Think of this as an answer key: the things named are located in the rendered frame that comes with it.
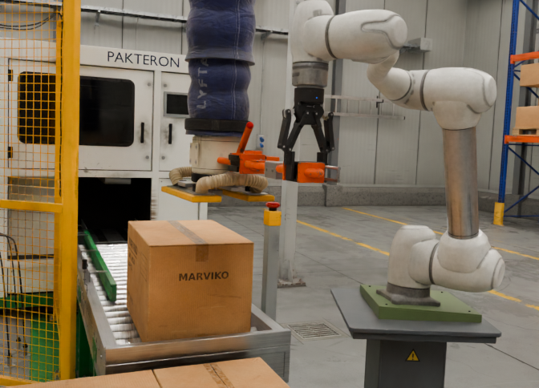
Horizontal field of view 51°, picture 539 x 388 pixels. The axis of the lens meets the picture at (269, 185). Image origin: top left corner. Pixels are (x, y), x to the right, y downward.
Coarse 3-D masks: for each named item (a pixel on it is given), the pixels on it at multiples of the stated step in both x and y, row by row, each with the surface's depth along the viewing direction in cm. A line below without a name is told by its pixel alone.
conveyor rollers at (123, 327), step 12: (84, 252) 383; (108, 252) 381; (120, 252) 384; (108, 264) 346; (120, 264) 349; (96, 276) 317; (120, 276) 322; (96, 288) 292; (120, 288) 296; (108, 300) 276; (120, 300) 271; (108, 312) 252; (120, 312) 253; (120, 324) 243; (132, 324) 238; (120, 336) 226; (132, 336) 227
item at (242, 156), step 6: (234, 156) 170; (240, 156) 168; (246, 156) 169; (252, 156) 169; (258, 156) 170; (264, 156) 171; (234, 162) 172; (240, 162) 168; (228, 168) 174; (234, 168) 170; (240, 168) 168; (246, 168) 169; (252, 168) 170
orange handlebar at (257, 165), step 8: (224, 160) 182; (248, 160) 167; (256, 160) 161; (264, 160) 162; (272, 160) 164; (256, 168) 162; (264, 168) 156; (280, 168) 148; (312, 168) 137; (320, 168) 139; (312, 176) 137; (320, 176) 138
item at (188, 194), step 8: (192, 184) 185; (168, 192) 196; (176, 192) 188; (184, 192) 185; (192, 192) 181; (208, 192) 183; (192, 200) 175; (200, 200) 176; (208, 200) 177; (216, 200) 179
